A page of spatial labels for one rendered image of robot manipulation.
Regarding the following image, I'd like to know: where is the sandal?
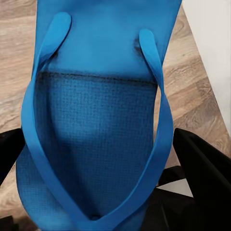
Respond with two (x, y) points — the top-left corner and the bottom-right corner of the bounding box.
(16, 0), (182, 231)

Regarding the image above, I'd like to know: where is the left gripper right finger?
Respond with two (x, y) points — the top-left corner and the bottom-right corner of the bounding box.
(173, 128), (231, 231)

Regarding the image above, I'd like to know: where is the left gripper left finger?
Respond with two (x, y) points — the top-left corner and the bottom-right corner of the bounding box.
(0, 128), (25, 186)

